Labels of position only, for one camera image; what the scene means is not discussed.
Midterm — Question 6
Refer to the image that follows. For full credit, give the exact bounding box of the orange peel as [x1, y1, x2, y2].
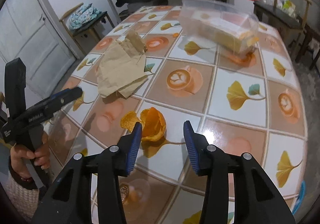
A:
[120, 107, 167, 142]

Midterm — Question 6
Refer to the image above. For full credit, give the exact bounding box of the brown paper bag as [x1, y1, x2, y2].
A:
[96, 31, 148, 99]

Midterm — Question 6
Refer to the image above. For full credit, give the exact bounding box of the clear plastic container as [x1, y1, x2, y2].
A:
[178, 0, 259, 59]

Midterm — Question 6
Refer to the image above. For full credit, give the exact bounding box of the yellow white medicine box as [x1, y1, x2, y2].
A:
[191, 11, 259, 55]

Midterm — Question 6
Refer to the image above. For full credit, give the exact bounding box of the blue trash bin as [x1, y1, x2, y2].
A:
[292, 180, 306, 215]

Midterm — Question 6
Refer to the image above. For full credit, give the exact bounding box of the person's left hand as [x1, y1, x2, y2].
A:
[10, 132, 50, 178]

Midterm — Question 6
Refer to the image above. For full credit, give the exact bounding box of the white door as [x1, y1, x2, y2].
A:
[1, 0, 76, 98]

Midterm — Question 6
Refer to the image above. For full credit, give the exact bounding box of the wooden chair with cushion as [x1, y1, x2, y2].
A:
[59, 3, 116, 52]

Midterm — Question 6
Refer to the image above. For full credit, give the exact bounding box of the blue floral cushion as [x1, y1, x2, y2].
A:
[68, 3, 102, 30]

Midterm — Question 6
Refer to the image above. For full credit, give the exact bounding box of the dark wooden stool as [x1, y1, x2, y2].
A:
[295, 24, 319, 71]

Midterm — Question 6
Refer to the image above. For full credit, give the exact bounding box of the wooden chair right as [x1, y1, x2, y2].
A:
[253, 0, 313, 62]

